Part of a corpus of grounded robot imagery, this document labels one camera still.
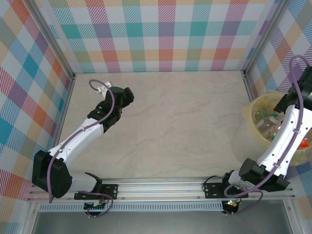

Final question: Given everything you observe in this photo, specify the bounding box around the translucent yellowish plastic bin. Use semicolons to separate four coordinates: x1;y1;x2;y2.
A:
231;94;312;168

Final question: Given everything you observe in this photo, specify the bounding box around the small black controller board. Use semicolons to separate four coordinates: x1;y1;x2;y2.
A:
222;199;239;215
83;201;108;212

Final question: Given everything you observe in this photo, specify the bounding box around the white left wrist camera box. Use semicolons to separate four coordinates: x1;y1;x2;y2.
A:
96;81;113;95

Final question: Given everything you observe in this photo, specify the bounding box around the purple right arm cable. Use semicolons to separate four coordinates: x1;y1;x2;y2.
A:
223;55;310;216

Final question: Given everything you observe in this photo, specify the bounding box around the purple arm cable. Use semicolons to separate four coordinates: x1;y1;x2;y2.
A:
223;55;310;216
48;79;116;219

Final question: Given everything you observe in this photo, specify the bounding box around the aluminium side rail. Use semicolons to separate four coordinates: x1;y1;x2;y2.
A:
242;70;256;103
46;73;77;156

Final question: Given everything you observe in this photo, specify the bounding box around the aluminium frame post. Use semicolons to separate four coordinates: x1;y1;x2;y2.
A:
243;0;292;75
28;0;76;80

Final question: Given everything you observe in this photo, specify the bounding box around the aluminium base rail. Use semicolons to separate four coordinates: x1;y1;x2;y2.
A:
26;175;296;202

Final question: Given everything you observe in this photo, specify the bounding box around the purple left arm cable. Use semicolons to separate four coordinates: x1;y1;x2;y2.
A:
48;79;116;219

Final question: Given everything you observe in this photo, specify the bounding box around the white slotted cable duct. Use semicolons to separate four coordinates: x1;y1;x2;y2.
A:
38;203;224;213

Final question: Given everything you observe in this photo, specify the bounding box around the aluminium frame leg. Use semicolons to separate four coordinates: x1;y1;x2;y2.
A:
23;201;40;234
283;197;301;234

